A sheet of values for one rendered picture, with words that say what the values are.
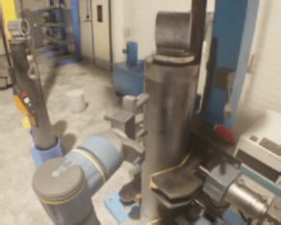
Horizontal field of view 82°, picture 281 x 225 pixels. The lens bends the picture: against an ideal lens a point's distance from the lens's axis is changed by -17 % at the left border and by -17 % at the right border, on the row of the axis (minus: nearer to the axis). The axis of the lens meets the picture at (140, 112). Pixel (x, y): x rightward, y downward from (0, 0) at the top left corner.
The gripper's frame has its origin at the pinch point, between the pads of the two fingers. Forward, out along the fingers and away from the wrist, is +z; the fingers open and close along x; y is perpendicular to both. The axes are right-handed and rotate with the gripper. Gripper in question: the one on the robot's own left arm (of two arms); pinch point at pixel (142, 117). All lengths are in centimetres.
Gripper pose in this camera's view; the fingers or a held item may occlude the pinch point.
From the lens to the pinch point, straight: 61.5
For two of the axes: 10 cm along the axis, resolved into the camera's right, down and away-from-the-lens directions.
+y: -8.7, -2.6, 4.2
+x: -0.1, 8.6, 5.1
